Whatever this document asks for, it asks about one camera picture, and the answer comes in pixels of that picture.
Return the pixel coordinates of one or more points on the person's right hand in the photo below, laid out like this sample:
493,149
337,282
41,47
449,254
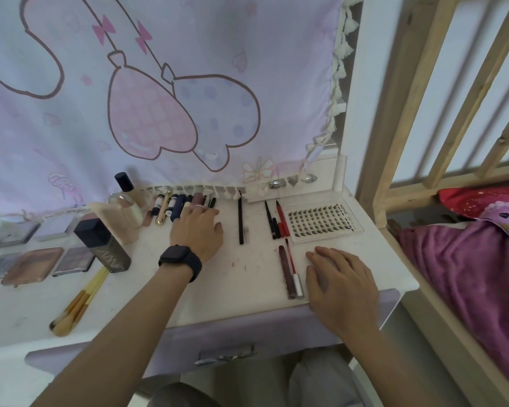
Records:
348,292

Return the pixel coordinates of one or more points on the person's left hand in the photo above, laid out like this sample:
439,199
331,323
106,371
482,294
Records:
197,233

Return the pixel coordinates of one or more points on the beige tube black cap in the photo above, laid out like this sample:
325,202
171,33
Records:
186,203

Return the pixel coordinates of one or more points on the navy cosmetic tube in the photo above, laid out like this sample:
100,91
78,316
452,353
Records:
177,208

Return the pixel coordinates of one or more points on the gold makeup pen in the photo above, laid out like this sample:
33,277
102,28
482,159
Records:
163,208

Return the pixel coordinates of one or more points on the long black makeup pencil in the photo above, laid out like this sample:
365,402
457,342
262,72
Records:
240,220

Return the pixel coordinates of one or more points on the small pale tube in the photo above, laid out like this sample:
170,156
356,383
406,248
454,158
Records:
158,205

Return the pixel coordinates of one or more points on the small clear pencil cap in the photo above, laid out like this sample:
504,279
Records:
246,234

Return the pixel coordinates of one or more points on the red applicator wand silver cap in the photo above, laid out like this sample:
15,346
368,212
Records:
297,286

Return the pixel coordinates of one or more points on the pink concealer tube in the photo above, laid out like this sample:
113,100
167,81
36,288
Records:
149,211

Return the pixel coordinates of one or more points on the short black makeup pencil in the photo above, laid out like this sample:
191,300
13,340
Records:
269,216

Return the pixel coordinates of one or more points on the false eyelash tray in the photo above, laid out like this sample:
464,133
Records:
322,222

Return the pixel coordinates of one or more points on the black pencil cap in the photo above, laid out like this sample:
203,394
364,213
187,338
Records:
276,230

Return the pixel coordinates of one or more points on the peach pump bottle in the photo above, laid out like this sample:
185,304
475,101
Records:
118,216

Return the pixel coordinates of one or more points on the red makeup pencil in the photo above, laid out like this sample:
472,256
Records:
280,214

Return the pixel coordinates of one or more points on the red pencil cap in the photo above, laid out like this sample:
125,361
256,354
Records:
286,230

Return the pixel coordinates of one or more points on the foundation bottle black cap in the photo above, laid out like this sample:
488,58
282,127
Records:
123,180

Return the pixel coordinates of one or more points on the dark square foundation bottle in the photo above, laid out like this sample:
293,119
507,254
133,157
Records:
106,250

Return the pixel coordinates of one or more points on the pink rounded compact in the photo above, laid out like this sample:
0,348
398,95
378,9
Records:
87,217

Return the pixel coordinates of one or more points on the purple drawer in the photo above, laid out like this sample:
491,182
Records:
174,347

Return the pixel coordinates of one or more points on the small grey square palette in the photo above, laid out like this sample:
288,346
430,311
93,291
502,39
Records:
57,226

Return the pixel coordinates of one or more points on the brown blush palette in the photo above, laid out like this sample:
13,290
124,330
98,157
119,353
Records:
32,266

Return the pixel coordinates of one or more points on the silver square palette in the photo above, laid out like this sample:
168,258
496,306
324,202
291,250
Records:
2,267

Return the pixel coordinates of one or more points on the person's right forearm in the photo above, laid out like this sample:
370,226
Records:
390,373

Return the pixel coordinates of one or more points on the person's left forearm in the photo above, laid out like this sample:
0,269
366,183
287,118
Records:
114,339

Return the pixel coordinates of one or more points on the white dressing table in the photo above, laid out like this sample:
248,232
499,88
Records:
246,271

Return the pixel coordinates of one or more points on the black smartwatch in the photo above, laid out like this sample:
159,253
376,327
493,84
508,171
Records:
180,258

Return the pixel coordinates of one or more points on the silver oval metal fitting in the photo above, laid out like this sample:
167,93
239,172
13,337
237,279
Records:
309,178
276,184

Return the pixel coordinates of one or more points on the purple bed sheet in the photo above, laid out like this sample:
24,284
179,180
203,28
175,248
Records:
462,283

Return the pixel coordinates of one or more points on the red floral pillow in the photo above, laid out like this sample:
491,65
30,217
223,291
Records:
462,199

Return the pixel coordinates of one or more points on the pink cartoon cloth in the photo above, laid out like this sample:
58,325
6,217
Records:
46,144

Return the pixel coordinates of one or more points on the wooden bed frame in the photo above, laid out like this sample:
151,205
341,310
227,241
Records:
403,122

